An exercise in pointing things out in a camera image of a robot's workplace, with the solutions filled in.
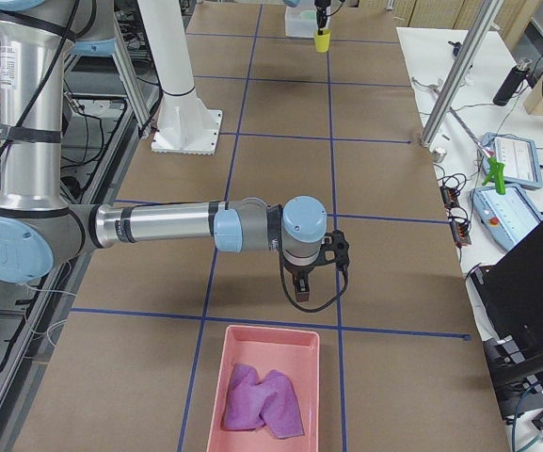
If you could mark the reacher grabber tool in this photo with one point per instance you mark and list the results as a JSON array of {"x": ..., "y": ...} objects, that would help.
[{"x": 484, "y": 154}]

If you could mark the pink plastic bin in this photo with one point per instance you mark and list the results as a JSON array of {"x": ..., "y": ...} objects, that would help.
[{"x": 292, "y": 352}]

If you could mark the aluminium frame post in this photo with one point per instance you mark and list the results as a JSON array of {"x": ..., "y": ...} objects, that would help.
[{"x": 470, "y": 46}]

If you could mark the near blue teach pendant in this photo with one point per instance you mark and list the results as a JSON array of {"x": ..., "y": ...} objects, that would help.
[{"x": 508, "y": 218}]

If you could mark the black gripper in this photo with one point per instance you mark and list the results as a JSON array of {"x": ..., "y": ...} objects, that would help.
[
  {"x": 320, "y": 8},
  {"x": 298, "y": 272}
]

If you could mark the green bowl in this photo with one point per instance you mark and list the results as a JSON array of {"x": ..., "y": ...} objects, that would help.
[{"x": 308, "y": 15}]

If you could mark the clear plastic bin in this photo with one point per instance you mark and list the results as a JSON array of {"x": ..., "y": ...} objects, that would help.
[{"x": 295, "y": 27}]

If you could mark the blue teach pendant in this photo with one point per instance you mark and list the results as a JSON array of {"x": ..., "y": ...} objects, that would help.
[
  {"x": 508, "y": 218},
  {"x": 519, "y": 156}
]

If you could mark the black monitor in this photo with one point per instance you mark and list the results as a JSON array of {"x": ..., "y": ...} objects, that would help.
[{"x": 512, "y": 292}]

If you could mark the black water bottle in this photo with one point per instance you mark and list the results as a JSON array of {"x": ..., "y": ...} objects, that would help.
[{"x": 512, "y": 81}]

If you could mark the yellow cup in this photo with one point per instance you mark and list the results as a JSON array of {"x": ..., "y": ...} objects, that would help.
[{"x": 322, "y": 43}]

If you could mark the small metal cylinder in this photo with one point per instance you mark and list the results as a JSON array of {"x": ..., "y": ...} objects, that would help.
[{"x": 438, "y": 155}]

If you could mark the far blue teach pendant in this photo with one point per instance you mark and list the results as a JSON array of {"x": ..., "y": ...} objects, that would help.
[{"x": 519, "y": 156}]

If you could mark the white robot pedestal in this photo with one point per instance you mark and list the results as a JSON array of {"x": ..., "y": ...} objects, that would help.
[{"x": 184, "y": 123}]

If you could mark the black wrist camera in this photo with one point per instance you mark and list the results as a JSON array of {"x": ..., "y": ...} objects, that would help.
[{"x": 336, "y": 249}]

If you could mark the purple cloth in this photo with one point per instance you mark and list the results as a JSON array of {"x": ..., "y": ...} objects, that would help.
[{"x": 253, "y": 403}]

